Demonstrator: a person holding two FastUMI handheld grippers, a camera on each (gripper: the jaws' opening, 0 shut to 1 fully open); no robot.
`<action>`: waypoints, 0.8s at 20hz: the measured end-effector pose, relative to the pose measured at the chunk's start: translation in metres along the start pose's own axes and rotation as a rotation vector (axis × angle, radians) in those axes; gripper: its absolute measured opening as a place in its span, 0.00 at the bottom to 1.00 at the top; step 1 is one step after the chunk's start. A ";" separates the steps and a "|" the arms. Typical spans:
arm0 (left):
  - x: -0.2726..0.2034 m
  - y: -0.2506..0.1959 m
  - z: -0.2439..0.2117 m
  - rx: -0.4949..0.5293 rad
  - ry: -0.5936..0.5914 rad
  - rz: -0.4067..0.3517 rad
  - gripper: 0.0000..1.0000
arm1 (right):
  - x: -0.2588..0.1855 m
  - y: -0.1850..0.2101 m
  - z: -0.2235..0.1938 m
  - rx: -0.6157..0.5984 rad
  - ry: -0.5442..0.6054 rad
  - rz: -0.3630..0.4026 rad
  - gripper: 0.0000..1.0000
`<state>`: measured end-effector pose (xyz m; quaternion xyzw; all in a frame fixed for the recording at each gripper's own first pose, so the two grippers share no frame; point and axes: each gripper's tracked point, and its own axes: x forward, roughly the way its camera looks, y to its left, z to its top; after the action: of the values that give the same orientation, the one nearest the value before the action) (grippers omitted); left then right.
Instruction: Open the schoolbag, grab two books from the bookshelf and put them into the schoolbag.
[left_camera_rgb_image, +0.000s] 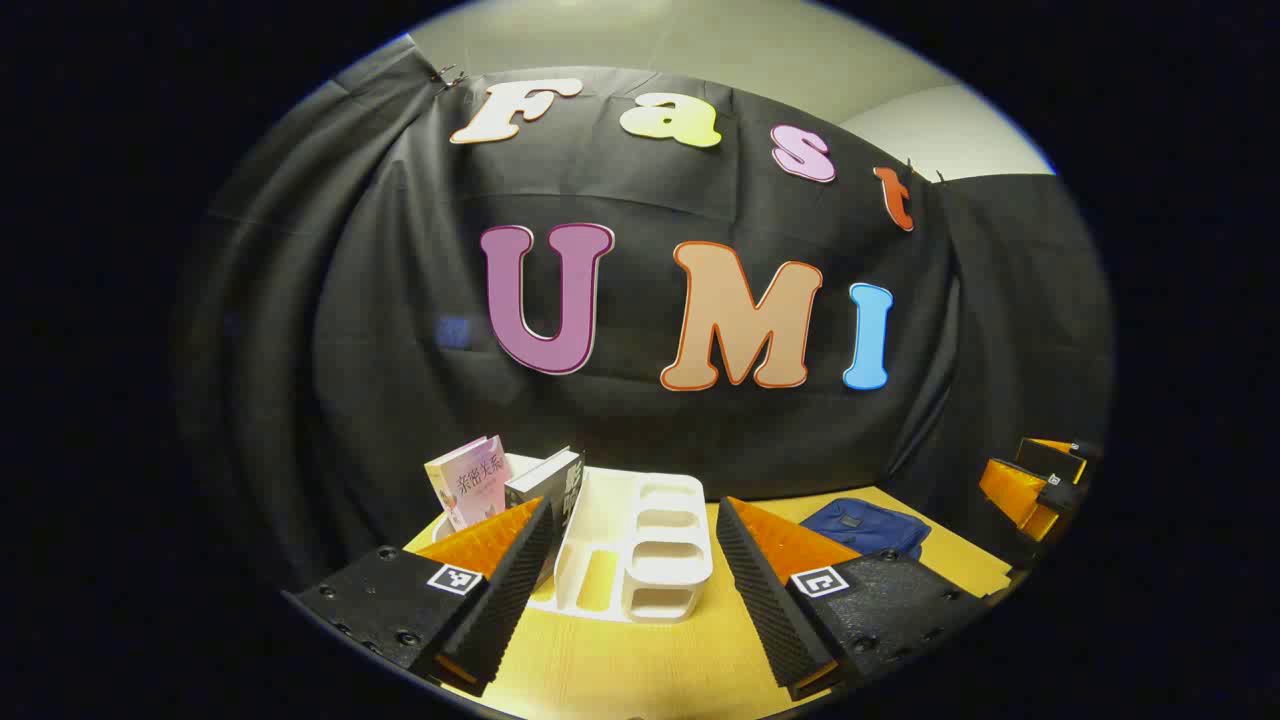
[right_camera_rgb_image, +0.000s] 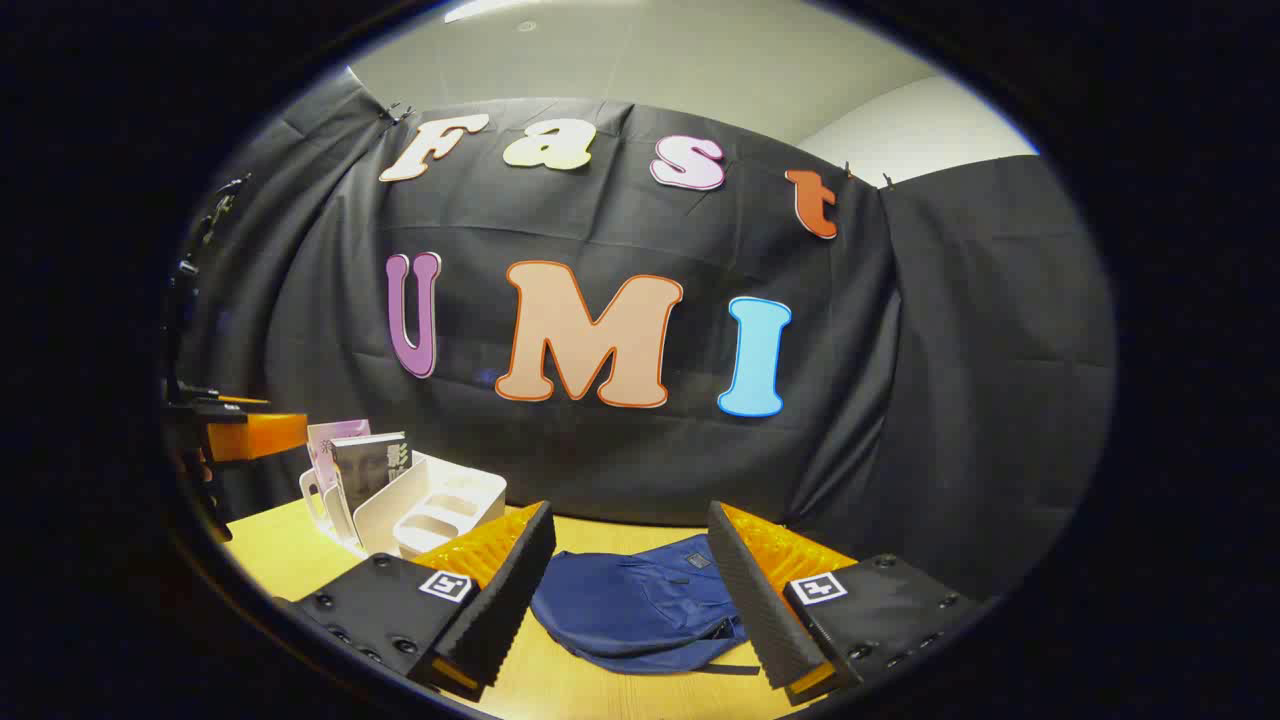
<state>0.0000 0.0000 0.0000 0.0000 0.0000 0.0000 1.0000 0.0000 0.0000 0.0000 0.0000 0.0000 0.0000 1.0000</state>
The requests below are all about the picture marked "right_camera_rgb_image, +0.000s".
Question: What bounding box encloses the white bookshelf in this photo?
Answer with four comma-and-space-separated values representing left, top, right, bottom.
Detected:
298, 450, 508, 559

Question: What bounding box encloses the blue schoolbag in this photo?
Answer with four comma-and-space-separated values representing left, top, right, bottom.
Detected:
530, 533, 761, 676

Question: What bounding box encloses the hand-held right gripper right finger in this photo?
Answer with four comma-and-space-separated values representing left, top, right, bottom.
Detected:
708, 500, 986, 706

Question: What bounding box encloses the black book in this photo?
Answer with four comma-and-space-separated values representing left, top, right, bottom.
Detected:
330, 432, 412, 516

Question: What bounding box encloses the black backdrop cloth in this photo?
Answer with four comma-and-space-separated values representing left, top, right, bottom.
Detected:
165, 70, 1116, 601

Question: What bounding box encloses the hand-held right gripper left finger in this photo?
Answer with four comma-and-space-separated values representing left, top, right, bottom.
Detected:
275, 500, 557, 698

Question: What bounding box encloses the pink book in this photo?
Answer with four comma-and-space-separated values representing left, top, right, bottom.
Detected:
306, 420, 371, 493

